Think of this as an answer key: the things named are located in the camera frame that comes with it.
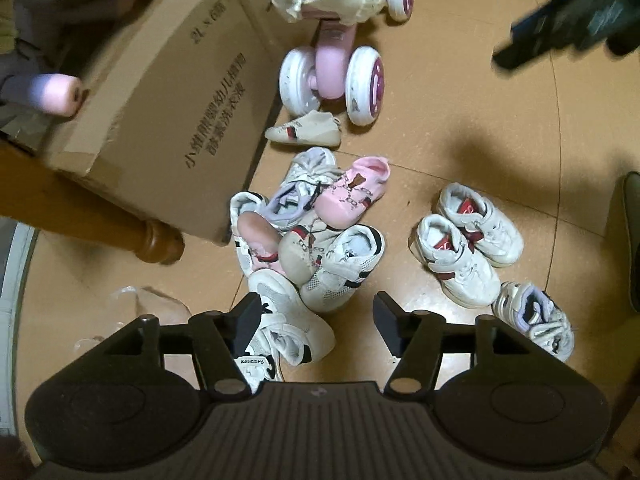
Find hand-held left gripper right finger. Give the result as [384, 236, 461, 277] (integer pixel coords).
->
[374, 291, 538, 401]

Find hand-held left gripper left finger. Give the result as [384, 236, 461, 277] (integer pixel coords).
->
[100, 292, 273, 402]

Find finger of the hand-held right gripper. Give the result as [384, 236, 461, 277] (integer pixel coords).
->
[492, 2, 571, 72]

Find white sneaker grey mesh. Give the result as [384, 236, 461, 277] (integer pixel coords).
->
[234, 352, 284, 394]
[246, 270, 336, 367]

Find white sneaker navy stripes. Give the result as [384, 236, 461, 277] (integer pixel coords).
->
[229, 191, 268, 278]
[299, 224, 387, 314]

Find pink shoe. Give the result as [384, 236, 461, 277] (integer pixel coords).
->
[236, 212, 288, 277]
[314, 156, 392, 227]

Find beige high-top shoe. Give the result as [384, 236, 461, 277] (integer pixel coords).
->
[277, 225, 342, 282]
[264, 109, 344, 148]

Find white sneaker red trim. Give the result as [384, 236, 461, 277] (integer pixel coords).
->
[408, 213, 502, 310]
[436, 182, 525, 267]

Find lavender white sneaker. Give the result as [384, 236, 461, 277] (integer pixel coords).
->
[492, 281, 576, 362]
[267, 147, 340, 232]

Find clear plastic bag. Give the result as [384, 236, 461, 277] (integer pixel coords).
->
[74, 284, 193, 358]

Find pink ride-on toy white wheels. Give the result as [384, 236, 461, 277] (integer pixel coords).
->
[278, 0, 416, 127]

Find wooden furniture leg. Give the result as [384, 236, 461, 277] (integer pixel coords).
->
[0, 137, 187, 267]

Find white panel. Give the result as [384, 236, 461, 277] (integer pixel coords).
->
[0, 220, 40, 436]

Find large printed cardboard box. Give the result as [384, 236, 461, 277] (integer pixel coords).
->
[37, 0, 323, 249]

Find grey clothing with pink cuffs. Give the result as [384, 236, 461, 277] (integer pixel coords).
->
[0, 0, 127, 133]

